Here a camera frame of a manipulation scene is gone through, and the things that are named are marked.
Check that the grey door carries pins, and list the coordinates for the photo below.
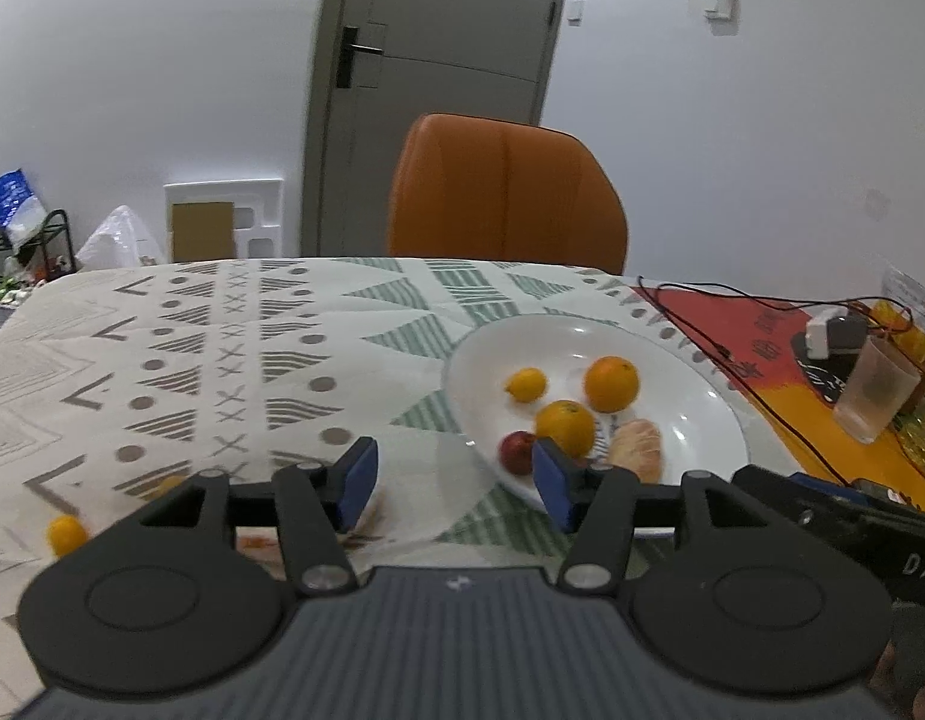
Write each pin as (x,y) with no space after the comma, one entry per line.
(447,127)

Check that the black shoe rack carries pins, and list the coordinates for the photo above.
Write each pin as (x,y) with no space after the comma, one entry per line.
(53,240)

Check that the translucent plastic bag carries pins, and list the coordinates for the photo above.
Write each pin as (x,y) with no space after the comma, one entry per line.
(121,240)

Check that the orange leather chair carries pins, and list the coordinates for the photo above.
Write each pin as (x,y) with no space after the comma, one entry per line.
(507,195)

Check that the red orange table mat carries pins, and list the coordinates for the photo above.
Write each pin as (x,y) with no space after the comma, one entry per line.
(762,315)

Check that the black adapter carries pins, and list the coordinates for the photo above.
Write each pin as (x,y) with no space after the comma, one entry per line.
(882,495)

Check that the bright red plum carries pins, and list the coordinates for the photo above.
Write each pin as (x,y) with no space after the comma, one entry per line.
(516,452)

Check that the clear plastic packet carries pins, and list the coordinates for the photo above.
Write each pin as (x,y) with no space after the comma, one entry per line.
(909,289)

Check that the large orange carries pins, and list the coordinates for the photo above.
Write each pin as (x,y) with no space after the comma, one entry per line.
(566,427)
(611,384)

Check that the frosted plastic cup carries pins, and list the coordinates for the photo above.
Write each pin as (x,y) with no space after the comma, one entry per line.
(875,390)

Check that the white enamel plate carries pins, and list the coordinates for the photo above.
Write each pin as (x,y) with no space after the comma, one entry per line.
(657,360)

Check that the patterned white green tablecloth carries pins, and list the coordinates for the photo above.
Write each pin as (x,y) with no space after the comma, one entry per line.
(207,360)

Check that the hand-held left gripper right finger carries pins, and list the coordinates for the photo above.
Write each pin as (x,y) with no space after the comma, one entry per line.
(551,480)

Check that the white charger block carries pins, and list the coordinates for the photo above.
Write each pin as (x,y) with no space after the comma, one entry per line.
(830,330)

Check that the small orange kumquat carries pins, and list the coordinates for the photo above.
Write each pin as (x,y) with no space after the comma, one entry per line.
(526,384)
(66,535)

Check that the blue white bag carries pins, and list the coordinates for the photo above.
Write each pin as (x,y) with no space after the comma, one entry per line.
(12,202)

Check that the white foam packaging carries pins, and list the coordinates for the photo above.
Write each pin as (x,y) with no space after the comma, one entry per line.
(259,202)

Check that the brown cardboard sheet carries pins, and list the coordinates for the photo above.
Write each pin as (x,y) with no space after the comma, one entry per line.
(203,231)

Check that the person's right hand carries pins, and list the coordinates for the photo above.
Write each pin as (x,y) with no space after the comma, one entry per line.
(894,679)

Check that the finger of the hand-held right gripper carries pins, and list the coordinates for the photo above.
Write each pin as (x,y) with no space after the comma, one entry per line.
(792,499)

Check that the small white light switch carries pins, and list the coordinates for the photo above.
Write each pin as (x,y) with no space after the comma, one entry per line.
(576,10)

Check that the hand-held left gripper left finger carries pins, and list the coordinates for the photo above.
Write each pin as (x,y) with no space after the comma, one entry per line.
(357,484)

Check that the wide white light switch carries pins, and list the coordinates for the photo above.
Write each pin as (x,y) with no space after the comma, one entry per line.
(721,4)

